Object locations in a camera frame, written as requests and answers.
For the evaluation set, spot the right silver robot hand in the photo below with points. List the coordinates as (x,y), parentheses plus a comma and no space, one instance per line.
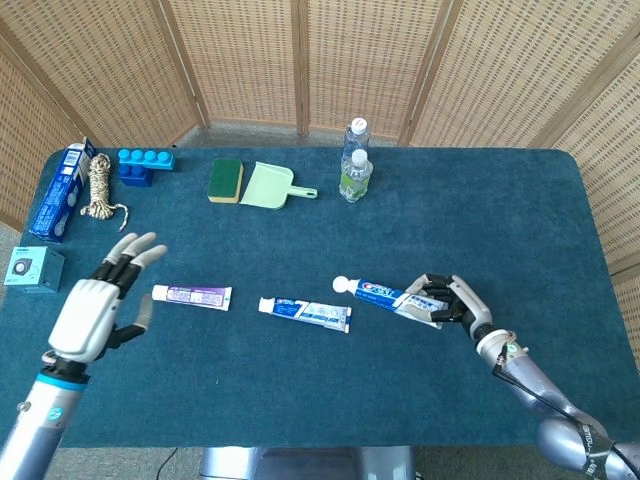
(472,307)

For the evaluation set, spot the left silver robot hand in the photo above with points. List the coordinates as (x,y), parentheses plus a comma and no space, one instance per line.
(85,320)

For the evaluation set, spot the blue toothpaste tube red logo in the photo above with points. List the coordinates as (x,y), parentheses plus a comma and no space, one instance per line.
(380,292)

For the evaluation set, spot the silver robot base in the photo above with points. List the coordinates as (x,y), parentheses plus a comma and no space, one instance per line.
(300,465)

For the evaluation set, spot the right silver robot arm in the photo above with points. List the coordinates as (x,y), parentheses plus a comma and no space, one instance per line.
(540,390)

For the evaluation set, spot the purple white toothpaste tube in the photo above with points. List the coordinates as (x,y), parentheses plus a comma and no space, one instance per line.
(195,296)

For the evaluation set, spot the long blue toothpaste box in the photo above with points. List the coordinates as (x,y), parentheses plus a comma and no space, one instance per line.
(57,200)

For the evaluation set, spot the blue white toothpaste tube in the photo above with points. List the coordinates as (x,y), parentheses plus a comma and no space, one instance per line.
(305,312)

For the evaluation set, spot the green label water bottle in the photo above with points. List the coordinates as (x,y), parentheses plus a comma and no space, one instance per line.
(355,185)

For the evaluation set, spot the tall clear water bottle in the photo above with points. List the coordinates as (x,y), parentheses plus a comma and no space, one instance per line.
(357,137)

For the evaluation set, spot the teal cube product box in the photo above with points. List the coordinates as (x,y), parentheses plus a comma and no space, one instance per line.
(30,267)

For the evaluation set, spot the teal table mat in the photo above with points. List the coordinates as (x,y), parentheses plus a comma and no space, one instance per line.
(400,240)

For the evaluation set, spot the blue building block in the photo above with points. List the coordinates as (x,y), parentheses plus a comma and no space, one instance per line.
(145,160)

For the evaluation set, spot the green yellow sponge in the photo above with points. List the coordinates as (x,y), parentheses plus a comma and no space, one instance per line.
(225,177)

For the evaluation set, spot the light green dustpan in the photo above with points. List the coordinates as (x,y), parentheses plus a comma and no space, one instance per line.
(265,185)

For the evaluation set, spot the bamboo folding screen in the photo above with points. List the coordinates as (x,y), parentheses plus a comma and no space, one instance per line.
(240,60)

